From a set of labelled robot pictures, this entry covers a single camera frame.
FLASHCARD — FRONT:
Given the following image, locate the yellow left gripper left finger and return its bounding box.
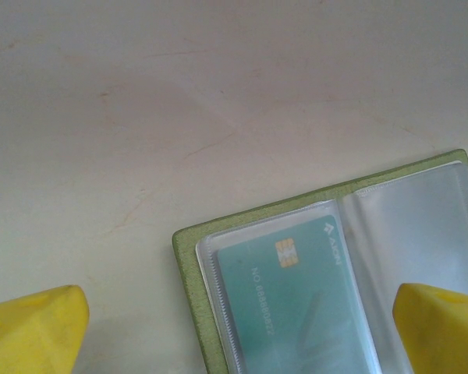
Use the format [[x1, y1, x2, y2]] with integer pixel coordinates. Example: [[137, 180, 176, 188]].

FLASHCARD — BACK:
[[0, 284, 90, 374]]

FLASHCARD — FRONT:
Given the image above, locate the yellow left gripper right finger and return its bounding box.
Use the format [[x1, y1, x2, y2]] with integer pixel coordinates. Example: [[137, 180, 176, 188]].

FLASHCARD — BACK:
[[392, 283, 468, 374]]

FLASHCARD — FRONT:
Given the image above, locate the olive green card holder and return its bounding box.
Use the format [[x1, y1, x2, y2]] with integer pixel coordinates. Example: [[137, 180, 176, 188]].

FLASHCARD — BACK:
[[171, 149, 468, 374]]

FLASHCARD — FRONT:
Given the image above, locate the green VIP card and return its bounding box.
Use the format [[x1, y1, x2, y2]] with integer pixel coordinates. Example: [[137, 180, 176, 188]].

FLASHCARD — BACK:
[[217, 213, 371, 374]]

